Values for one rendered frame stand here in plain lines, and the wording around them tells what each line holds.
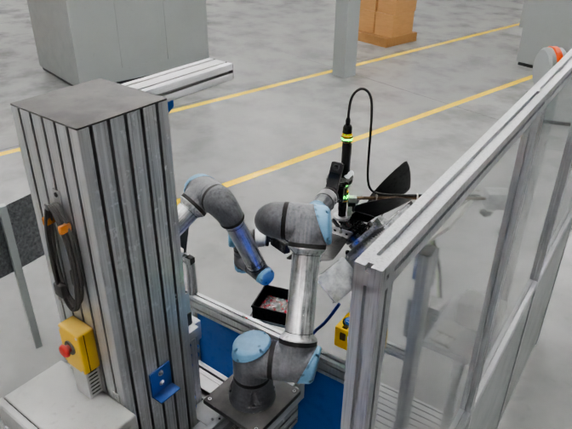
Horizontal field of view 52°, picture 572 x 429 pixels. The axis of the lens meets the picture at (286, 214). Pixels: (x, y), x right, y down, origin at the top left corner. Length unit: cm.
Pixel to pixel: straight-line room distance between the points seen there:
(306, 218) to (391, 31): 877
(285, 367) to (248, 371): 12
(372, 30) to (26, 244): 807
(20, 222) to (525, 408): 292
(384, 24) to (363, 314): 974
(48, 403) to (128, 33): 692
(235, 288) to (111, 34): 488
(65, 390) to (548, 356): 291
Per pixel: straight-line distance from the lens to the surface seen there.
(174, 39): 868
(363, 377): 87
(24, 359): 388
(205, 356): 287
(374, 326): 81
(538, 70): 240
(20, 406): 182
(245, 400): 190
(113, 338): 156
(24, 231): 357
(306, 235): 172
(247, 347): 179
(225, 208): 212
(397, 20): 1042
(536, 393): 369
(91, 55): 817
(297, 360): 178
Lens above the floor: 248
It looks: 30 degrees down
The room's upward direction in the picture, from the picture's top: 1 degrees clockwise
